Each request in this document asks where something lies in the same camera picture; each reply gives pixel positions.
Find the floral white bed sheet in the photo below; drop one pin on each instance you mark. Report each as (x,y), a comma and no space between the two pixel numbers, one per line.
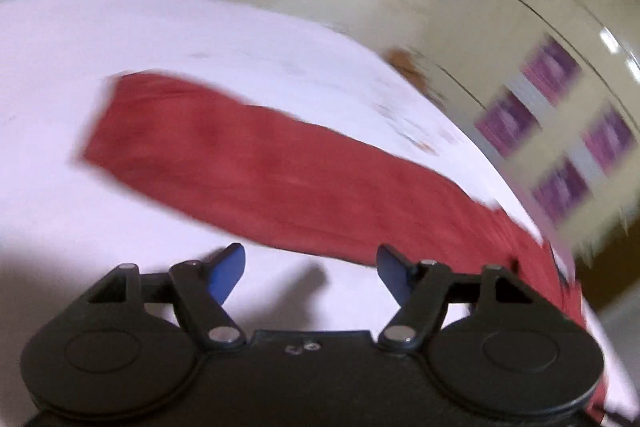
(50,107)

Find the purple wall poster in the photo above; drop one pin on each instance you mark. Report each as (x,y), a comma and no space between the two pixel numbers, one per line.
(507,124)
(550,69)
(560,189)
(610,139)

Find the red puffer jacket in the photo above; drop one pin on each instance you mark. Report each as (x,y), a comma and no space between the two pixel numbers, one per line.
(250,157)

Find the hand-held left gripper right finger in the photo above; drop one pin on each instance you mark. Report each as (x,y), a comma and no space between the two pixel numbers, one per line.
(395,274)

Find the brown folded cloth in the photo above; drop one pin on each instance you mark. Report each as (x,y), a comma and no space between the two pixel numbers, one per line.
(407,67)

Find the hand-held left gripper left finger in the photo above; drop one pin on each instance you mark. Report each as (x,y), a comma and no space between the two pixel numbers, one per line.
(227,272)

